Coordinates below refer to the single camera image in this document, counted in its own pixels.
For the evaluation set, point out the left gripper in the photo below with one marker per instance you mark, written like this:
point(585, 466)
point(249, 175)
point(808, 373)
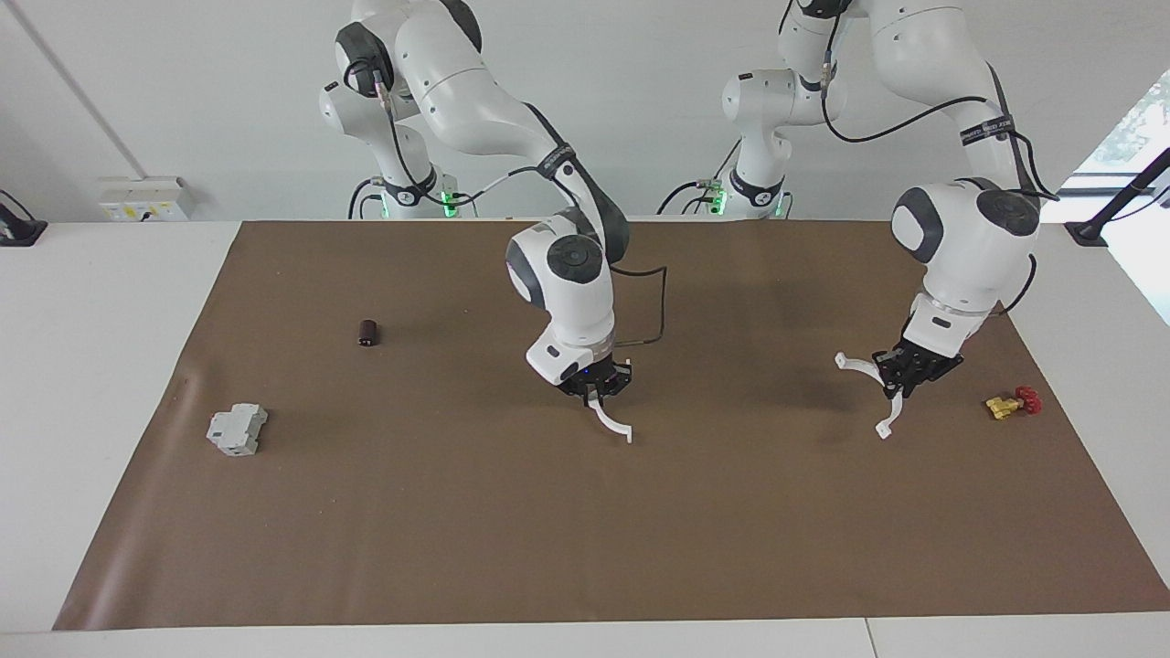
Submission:
point(941, 329)

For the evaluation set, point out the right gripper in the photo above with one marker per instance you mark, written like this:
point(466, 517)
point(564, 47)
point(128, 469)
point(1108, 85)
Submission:
point(567, 358)

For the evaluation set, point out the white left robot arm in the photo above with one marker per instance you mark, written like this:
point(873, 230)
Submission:
point(969, 238)

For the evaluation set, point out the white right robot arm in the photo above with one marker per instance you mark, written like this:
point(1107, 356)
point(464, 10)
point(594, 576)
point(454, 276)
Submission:
point(567, 283)

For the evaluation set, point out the brown paper table mat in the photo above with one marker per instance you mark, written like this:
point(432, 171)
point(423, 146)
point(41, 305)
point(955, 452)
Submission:
point(585, 530)

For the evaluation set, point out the black stand with pole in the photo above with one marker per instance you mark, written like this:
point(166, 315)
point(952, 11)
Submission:
point(1090, 231)

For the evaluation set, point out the small dark brown cylinder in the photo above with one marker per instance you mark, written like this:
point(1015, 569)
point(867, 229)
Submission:
point(367, 333)

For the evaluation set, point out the light grey circuit breaker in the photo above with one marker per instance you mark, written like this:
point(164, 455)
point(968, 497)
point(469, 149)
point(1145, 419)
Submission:
point(236, 429)

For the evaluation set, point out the black stand base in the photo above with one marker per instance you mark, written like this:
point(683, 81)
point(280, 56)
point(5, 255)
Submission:
point(20, 230)

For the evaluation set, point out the white wall socket box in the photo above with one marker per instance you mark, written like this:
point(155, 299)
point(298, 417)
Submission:
point(146, 199)

